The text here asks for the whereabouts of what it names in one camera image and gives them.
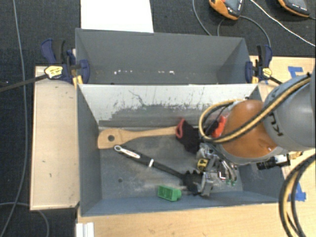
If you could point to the grey metal bin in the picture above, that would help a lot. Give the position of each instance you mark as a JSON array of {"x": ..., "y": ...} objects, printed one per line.
[{"x": 138, "y": 171}]

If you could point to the black cloth with red trim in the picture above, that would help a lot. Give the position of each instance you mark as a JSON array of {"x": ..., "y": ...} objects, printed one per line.
[{"x": 188, "y": 137}]

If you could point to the wooden spatula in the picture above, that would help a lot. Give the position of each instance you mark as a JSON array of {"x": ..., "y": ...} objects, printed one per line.
[{"x": 138, "y": 134}]

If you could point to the green plastic block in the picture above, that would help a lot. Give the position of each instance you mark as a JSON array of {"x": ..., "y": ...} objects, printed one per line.
[{"x": 169, "y": 192}]

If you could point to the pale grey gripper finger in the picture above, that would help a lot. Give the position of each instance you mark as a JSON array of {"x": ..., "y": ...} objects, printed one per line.
[{"x": 208, "y": 185}]

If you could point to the yellow and black small object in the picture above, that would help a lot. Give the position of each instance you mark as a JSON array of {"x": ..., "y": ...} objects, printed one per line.
[{"x": 202, "y": 164}]

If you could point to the black cylinder on white bracket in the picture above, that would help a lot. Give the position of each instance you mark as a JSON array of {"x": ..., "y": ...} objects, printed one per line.
[{"x": 267, "y": 164}]

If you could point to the pale wood board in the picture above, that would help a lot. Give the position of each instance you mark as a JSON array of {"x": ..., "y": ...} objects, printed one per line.
[{"x": 55, "y": 137}]

